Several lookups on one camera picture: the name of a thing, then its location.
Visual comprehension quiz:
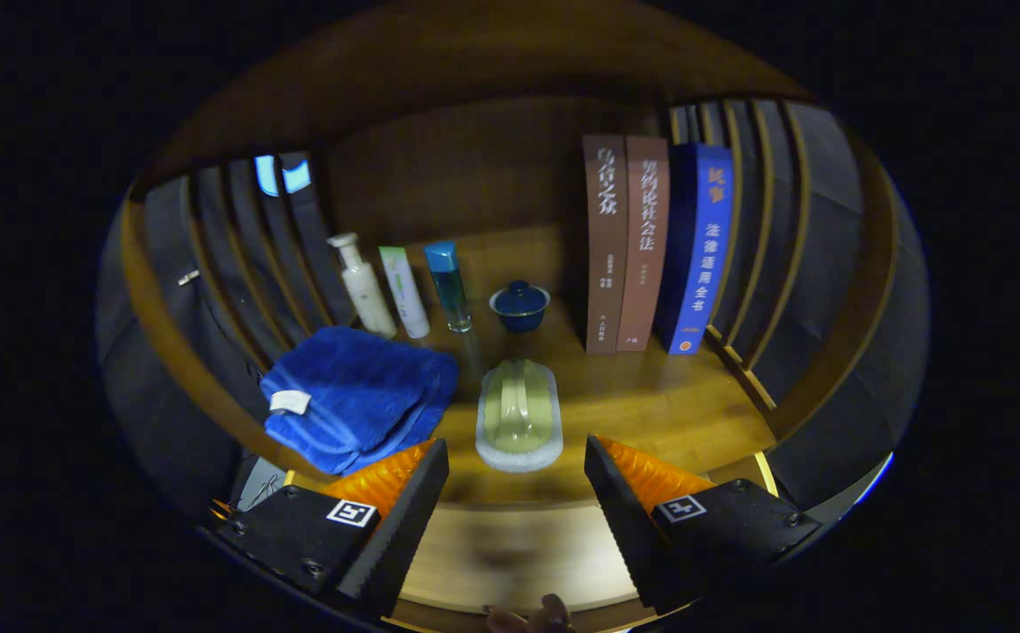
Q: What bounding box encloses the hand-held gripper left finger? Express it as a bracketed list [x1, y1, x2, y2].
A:
[215, 438, 450, 619]

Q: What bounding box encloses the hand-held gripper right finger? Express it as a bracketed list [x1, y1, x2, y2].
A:
[584, 434, 823, 614]

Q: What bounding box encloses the wooden drawer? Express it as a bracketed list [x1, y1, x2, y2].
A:
[281, 453, 779, 629]

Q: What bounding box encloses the green scrub brush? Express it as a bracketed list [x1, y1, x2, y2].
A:
[475, 358, 565, 474]

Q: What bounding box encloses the wooden countertop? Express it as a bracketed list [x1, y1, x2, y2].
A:
[295, 224, 779, 506]

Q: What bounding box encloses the wooden cabinet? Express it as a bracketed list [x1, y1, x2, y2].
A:
[119, 0, 902, 520]

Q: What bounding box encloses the folded blue towel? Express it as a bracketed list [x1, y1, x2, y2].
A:
[259, 326, 461, 477]

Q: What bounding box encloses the white pump bottle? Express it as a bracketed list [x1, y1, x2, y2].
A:
[327, 232, 397, 339]

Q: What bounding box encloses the white and green tube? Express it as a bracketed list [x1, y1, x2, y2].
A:
[378, 246, 431, 339]

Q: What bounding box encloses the teal bottle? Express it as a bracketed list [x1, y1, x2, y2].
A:
[425, 242, 474, 333]

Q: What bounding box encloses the blue lidded teacup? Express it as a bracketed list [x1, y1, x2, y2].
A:
[489, 280, 551, 333]

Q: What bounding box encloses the brown book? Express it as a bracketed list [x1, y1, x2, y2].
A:
[582, 134, 630, 355]
[616, 135, 671, 353]

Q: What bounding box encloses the blue book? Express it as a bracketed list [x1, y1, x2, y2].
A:
[656, 143, 734, 355]

